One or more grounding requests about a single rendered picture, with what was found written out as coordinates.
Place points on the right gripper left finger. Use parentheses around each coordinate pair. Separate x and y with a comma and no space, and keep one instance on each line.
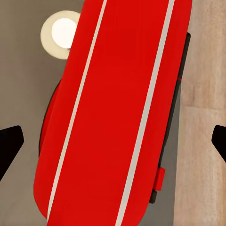
(11,140)

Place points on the coffee table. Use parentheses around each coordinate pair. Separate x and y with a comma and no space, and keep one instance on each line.
(35,40)

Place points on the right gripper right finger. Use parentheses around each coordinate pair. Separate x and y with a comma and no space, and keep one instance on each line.
(219,140)

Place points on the radio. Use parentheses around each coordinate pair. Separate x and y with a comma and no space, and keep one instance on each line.
(106,126)

